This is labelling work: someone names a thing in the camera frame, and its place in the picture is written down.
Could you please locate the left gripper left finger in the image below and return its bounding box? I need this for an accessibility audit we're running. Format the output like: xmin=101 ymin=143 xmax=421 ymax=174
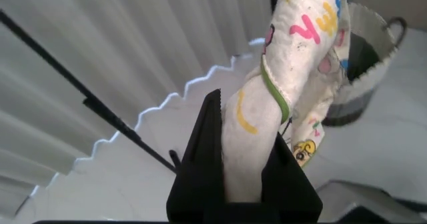
xmin=165 ymin=88 xmax=228 ymax=223

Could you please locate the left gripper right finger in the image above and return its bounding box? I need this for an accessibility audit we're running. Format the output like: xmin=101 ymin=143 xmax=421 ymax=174
xmin=261 ymin=132 xmax=324 ymax=223

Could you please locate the cream printed garment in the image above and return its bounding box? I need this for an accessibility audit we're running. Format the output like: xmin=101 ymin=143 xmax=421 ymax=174
xmin=222 ymin=0 xmax=352 ymax=203

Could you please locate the black clothes rack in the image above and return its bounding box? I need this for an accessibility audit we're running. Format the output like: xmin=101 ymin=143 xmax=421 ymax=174
xmin=0 ymin=0 xmax=281 ymax=175

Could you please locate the white laundry basket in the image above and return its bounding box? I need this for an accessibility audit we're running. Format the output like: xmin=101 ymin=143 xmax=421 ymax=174
xmin=322 ymin=2 xmax=408 ymax=127

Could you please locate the white curtain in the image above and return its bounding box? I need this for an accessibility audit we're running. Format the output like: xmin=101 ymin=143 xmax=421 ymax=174
xmin=0 ymin=0 xmax=273 ymax=218

